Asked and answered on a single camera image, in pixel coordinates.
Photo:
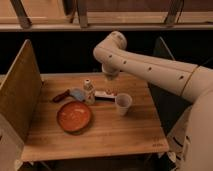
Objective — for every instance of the right dark side panel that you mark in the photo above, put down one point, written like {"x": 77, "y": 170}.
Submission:
{"x": 169, "y": 106}

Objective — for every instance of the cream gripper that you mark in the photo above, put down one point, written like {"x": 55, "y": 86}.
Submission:
{"x": 109, "y": 72}

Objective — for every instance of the orange round plate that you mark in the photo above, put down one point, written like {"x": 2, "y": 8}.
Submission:
{"x": 74, "y": 116}

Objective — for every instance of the wooden shelf rack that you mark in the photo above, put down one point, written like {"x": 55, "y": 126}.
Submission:
{"x": 105, "y": 15}

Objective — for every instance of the small white patterned bottle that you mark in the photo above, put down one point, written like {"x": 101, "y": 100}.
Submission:
{"x": 89, "y": 92}

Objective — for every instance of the left wooden side panel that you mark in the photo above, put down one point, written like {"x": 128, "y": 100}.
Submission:
{"x": 19, "y": 92}

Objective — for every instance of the dark red handle tool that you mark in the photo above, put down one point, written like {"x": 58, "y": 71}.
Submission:
{"x": 61, "y": 96}

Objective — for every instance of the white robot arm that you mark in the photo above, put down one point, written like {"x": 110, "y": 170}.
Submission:
{"x": 191, "y": 82}

